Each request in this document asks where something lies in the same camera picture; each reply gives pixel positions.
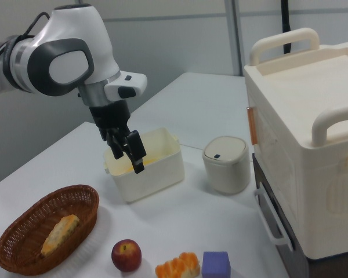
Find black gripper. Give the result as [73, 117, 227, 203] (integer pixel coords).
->
[89, 100, 147, 174]

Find white square plastic container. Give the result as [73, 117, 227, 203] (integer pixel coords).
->
[103, 127, 186, 203]

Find yellow banana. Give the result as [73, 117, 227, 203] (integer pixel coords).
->
[120, 155, 160, 174]

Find small cream lidded bin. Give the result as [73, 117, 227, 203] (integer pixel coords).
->
[202, 136, 249, 195]

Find red apple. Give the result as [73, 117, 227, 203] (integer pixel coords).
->
[111, 239, 142, 272]

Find bread with orange topping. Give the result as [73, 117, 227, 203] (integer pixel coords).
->
[155, 251, 201, 278]

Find brown wicker basket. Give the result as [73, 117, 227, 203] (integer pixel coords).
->
[0, 184, 100, 276]

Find purple foam cube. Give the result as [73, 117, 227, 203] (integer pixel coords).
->
[201, 251, 231, 277]

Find cream plastic toy cabinet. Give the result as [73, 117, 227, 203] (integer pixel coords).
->
[243, 27, 348, 260]

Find black pole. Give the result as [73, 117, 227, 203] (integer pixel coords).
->
[280, 0, 293, 54]

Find dark brown drawer base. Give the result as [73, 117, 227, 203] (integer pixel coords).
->
[251, 153, 348, 278]

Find orange cabinet door handle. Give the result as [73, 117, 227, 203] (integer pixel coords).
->
[246, 106, 256, 145]

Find dark robot arm cable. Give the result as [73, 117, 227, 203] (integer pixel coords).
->
[0, 11, 52, 73]

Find white drawer handle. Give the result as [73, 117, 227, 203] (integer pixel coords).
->
[254, 181, 294, 252]

